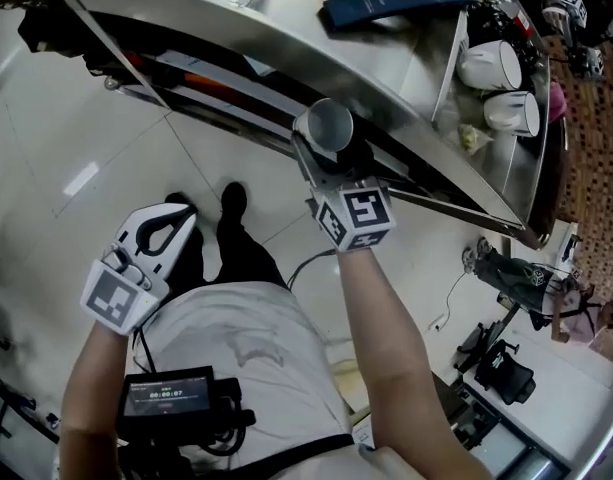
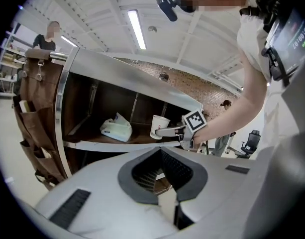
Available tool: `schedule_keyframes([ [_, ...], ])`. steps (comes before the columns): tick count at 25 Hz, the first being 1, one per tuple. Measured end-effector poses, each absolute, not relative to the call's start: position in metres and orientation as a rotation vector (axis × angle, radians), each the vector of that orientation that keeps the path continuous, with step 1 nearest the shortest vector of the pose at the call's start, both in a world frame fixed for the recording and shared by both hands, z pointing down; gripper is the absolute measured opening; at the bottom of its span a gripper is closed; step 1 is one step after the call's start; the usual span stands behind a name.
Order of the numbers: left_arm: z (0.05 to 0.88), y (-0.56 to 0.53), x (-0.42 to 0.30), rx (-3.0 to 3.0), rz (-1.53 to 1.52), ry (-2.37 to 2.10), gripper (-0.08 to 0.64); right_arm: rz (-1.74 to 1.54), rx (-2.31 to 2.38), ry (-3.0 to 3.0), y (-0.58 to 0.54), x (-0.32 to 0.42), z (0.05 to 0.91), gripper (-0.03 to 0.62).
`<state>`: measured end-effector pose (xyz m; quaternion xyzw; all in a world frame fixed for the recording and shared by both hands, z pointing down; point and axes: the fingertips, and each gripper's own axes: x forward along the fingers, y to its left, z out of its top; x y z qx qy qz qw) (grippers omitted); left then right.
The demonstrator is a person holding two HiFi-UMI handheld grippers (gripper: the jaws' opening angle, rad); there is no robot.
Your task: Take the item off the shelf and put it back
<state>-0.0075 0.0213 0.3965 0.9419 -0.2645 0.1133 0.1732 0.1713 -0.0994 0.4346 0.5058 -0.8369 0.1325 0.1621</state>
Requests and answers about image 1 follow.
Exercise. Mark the pink cloth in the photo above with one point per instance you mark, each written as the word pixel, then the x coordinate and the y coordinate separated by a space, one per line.
pixel 557 100

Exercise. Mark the person's white shirt torso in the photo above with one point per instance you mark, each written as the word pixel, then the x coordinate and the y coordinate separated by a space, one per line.
pixel 236 338

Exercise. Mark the long dark blue box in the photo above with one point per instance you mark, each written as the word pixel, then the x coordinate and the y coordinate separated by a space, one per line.
pixel 396 3

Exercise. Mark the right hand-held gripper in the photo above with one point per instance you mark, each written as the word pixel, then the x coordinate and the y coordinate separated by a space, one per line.
pixel 363 210

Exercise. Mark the orange box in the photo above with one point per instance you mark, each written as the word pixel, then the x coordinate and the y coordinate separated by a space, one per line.
pixel 201 80

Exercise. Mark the red label bottle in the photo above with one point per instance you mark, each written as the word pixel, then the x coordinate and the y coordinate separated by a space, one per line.
pixel 522 22

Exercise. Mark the black chest monitor screen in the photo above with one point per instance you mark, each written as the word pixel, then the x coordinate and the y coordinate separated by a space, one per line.
pixel 166 395

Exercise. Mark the person's left forearm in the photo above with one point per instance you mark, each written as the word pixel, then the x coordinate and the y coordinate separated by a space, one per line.
pixel 93 393

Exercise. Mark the white power strip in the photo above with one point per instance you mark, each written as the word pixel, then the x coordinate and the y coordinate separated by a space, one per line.
pixel 437 322

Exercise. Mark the black plastic bag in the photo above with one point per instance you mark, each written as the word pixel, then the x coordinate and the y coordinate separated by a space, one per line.
pixel 501 33

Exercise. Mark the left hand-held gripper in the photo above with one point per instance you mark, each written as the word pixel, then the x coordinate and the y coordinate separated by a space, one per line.
pixel 111 300

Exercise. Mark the stainless steel shelf cart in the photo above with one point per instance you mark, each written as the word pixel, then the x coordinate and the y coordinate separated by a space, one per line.
pixel 266 33

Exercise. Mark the black office chair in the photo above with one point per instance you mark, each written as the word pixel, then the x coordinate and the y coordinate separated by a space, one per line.
pixel 501 368

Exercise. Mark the person's black shoe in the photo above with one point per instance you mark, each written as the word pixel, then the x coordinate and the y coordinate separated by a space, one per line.
pixel 178 199
pixel 234 198

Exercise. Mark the person's right forearm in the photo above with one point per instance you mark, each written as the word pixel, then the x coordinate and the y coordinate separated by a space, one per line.
pixel 376 313

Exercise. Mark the person's black trousers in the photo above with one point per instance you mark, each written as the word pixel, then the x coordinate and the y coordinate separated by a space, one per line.
pixel 246 253

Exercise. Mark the yellow-green crumpled packet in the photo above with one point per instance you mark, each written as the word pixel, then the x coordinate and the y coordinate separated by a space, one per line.
pixel 472 138

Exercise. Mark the white paper cup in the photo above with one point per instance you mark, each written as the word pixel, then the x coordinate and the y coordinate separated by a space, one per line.
pixel 331 123

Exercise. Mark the light wooden frame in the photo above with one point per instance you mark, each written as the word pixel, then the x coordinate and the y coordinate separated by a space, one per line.
pixel 348 398

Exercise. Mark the white mug with dark rim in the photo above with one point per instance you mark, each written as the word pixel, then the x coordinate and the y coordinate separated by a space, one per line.
pixel 486 65
pixel 508 113

